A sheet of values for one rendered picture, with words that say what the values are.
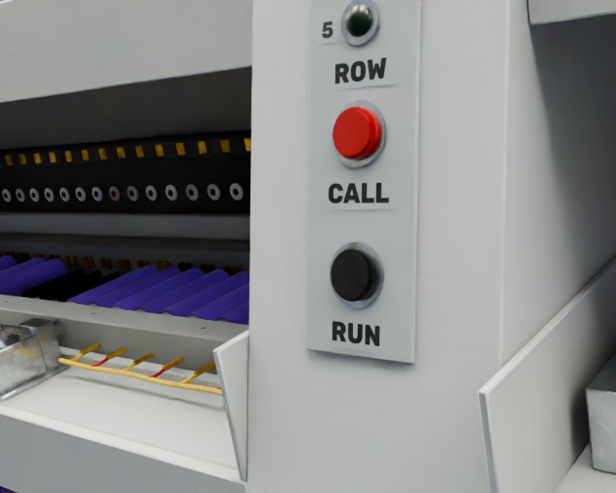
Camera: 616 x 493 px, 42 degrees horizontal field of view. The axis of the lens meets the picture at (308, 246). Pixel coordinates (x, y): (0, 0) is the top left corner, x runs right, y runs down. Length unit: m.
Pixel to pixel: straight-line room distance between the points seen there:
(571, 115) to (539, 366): 0.08
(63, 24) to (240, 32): 0.10
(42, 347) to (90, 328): 0.03
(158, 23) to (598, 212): 0.18
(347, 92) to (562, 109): 0.07
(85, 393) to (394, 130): 0.22
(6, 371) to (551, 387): 0.27
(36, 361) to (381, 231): 0.24
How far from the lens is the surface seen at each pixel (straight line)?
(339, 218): 0.25
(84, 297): 0.49
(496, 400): 0.22
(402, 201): 0.24
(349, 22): 0.25
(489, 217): 0.23
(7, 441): 0.42
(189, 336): 0.37
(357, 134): 0.25
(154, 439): 0.34
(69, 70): 0.38
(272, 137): 0.27
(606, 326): 0.30
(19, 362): 0.43
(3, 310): 0.50
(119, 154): 0.59
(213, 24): 0.31
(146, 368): 0.40
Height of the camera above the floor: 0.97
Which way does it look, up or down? 2 degrees down
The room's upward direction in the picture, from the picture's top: 1 degrees clockwise
